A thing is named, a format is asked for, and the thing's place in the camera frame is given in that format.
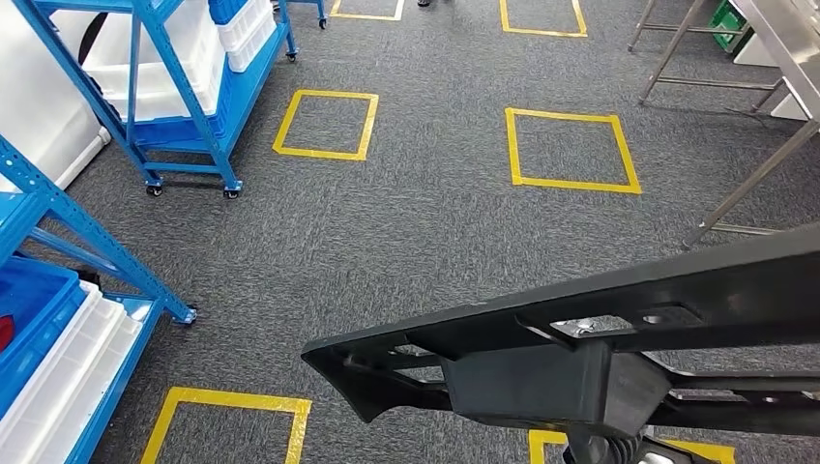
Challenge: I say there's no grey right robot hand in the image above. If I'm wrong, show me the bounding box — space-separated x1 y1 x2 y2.
563 427 647 464

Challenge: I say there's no black plastic plate bracket part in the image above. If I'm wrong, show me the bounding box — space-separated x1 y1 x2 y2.
301 222 820 443

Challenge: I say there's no blue wheeled shelf rack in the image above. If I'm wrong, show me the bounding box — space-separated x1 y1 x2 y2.
13 0 301 200
301 0 328 30

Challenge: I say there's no blue steel shelf rack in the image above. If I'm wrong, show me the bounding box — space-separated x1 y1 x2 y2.
0 134 198 464

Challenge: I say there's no yellow floor tape square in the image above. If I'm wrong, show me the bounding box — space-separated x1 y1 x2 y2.
272 89 380 161
139 386 313 464
504 107 643 195

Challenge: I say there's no white cabinet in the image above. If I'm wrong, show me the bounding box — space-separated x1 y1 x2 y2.
733 32 820 123

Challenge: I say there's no green plastic crate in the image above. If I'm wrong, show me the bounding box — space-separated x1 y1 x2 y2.
711 0 748 52

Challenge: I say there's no steel side table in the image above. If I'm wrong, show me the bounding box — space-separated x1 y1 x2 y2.
628 0 820 251

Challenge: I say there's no small white plastic bin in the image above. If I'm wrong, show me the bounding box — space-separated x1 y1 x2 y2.
227 25 278 73
216 0 276 51

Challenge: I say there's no large blue plastic bin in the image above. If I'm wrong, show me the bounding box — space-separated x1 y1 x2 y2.
131 96 232 147

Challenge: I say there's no large white plastic bin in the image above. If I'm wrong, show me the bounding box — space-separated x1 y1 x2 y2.
81 0 228 123

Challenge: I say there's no small blue plastic bin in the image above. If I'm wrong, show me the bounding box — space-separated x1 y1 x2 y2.
208 0 249 25

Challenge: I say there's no white car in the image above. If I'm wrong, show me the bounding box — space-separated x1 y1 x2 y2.
0 0 111 193

